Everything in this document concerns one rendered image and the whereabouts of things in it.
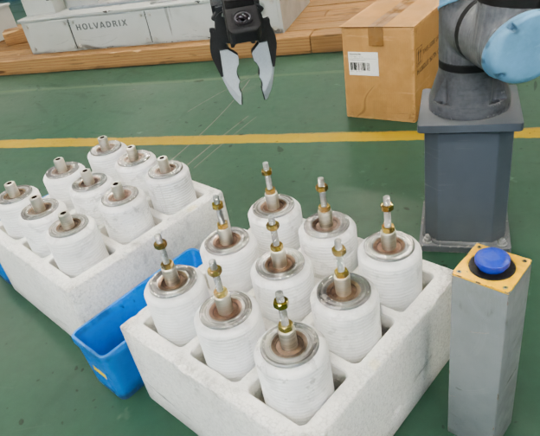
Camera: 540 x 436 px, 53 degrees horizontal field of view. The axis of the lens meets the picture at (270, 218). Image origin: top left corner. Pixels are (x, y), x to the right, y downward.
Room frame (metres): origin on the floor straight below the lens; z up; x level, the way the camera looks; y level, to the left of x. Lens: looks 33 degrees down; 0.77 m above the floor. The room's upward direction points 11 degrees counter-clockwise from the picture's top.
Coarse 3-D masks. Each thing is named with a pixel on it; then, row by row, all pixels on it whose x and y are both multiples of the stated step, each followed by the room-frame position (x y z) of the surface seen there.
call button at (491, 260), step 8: (488, 248) 0.51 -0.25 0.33; (496, 248) 0.51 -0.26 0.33; (480, 256) 0.50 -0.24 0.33; (488, 256) 0.50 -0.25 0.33; (496, 256) 0.49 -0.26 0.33; (504, 256) 0.49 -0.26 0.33; (480, 264) 0.49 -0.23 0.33; (488, 264) 0.48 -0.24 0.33; (496, 264) 0.48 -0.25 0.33; (504, 264) 0.48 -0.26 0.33; (488, 272) 0.48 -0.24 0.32; (496, 272) 0.48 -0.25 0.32
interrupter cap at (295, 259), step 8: (288, 248) 0.69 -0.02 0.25; (264, 256) 0.68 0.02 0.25; (288, 256) 0.67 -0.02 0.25; (296, 256) 0.67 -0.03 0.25; (256, 264) 0.67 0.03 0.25; (264, 264) 0.66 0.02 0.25; (272, 264) 0.66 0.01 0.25; (288, 264) 0.66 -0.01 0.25; (296, 264) 0.65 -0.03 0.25; (304, 264) 0.65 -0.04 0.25; (264, 272) 0.64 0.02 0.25; (272, 272) 0.64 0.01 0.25; (280, 272) 0.64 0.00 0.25; (288, 272) 0.63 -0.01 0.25; (296, 272) 0.63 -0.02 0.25
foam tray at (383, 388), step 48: (432, 288) 0.62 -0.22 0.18; (144, 336) 0.64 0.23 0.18; (384, 336) 0.54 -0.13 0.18; (432, 336) 0.59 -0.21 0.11; (192, 384) 0.54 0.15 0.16; (240, 384) 0.51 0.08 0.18; (336, 384) 0.51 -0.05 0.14; (384, 384) 0.50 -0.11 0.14; (240, 432) 0.48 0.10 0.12; (288, 432) 0.42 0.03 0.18; (336, 432) 0.42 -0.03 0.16; (384, 432) 0.49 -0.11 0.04
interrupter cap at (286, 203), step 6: (264, 198) 0.86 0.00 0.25; (282, 198) 0.84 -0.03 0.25; (288, 198) 0.84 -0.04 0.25; (258, 204) 0.84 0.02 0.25; (264, 204) 0.84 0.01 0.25; (282, 204) 0.83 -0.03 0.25; (288, 204) 0.82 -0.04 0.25; (258, 210) 0.82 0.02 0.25; (264, 210) 0.82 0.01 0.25; (270, 210) 0.82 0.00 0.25; (276, 210) 0.81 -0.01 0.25; (282, 210) 0.80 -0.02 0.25; (288, 210) 0.80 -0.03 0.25; (258, 216) 0.80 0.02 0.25; (264, 216) 0.80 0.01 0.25; (276, 216) 0.79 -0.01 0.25
